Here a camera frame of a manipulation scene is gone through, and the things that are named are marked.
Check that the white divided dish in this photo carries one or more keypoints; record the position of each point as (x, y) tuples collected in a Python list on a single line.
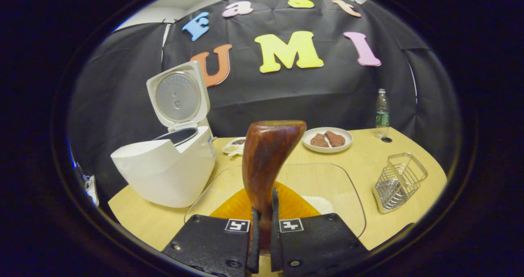
[(233, 146)]

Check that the black backdrop cloth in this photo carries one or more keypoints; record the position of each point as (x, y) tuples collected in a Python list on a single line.
[(307, 97)]

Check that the clear plastic water bottle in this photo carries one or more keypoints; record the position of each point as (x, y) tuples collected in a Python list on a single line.
[(382, 113)]

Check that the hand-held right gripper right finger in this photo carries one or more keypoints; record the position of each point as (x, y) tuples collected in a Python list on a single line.
[(275, 252)]

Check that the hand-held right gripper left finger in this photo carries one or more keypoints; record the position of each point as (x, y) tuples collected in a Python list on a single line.
[(254, 248)]

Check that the brown meat piece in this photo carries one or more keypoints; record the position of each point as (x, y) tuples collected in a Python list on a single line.
[(335, 138), (319, 140)]

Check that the white round plate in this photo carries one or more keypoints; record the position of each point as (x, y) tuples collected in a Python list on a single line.
[(327, 148)]

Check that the clear plastic tray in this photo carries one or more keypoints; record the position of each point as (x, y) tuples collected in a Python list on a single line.
[(323, 179)]

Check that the black inner pot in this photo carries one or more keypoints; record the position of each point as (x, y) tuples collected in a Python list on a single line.
[(176, 136)]

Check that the brown wooden spoon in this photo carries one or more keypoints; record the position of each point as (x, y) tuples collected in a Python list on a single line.
[(266, 158)]

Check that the white rice cooker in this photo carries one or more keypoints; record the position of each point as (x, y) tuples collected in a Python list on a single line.
[(163, 174)]

